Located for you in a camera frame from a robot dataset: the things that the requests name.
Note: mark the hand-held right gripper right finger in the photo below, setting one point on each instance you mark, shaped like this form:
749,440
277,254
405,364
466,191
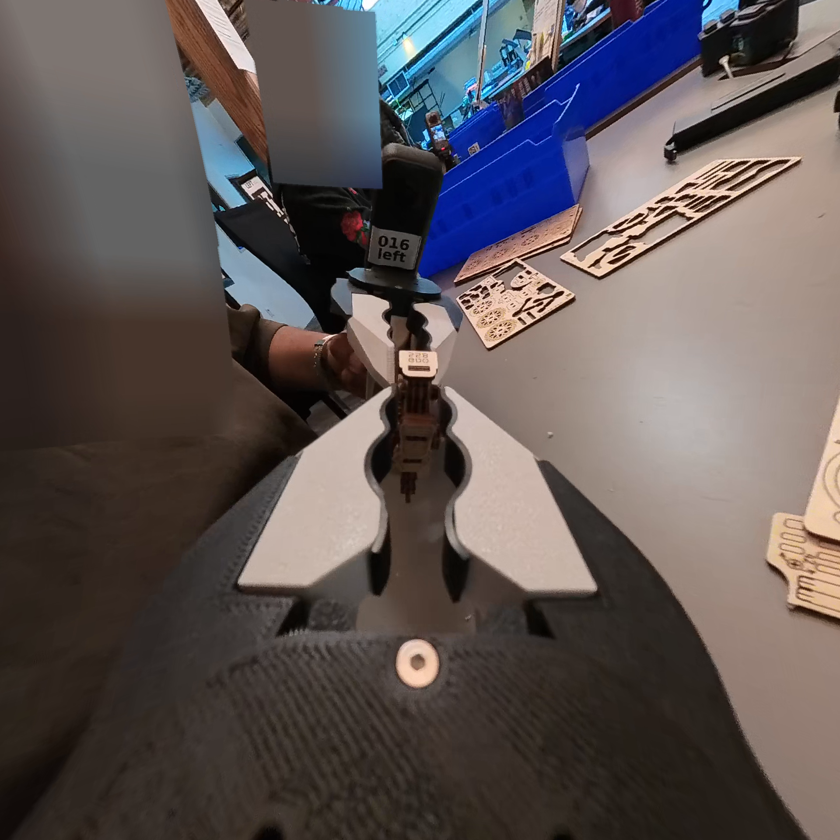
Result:
518,525

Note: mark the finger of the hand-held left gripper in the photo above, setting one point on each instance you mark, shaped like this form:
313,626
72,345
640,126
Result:
443,341
367,334

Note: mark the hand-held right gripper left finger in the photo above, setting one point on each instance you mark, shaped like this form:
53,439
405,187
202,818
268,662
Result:
308,525

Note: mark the small wooden puzzle model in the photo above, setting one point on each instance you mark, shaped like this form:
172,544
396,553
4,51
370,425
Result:
417,420

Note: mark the person's left forearm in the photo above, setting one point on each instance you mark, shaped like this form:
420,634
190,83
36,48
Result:
295,358

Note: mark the grey desk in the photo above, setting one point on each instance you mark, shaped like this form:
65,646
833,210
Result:
656,426

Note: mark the person's left hand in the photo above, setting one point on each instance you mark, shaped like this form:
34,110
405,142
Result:
344,367

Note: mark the wooden puzzle sheet with wheels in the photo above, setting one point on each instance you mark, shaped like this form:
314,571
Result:
551,298

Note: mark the stack of wooden puzzle sheets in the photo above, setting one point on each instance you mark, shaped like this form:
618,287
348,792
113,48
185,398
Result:
525,246

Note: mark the person's olive shirt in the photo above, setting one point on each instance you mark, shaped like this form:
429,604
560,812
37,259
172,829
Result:
131,525

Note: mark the wooden ceiling beam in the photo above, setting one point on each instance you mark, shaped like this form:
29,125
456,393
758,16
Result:
223,98

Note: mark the standing wooden display board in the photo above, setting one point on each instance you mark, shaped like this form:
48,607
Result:
544,33

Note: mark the white paper notice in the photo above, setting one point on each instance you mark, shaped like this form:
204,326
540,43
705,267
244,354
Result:
226,26

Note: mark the long blue plastic bin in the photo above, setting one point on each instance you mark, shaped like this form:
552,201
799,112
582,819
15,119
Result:
623,72

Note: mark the wooden puzzle sheet with slots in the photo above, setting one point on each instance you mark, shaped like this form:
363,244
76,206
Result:
807,577

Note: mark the wooden puzzle sheet round holes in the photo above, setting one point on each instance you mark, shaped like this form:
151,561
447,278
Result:
827,485

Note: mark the long black flat device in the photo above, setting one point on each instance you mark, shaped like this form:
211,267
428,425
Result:
754,98

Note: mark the black battery charger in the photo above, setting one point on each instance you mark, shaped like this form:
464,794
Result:
748,36

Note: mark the emptied wooden puzzle sheet frame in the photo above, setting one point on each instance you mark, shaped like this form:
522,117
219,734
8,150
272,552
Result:
590,262

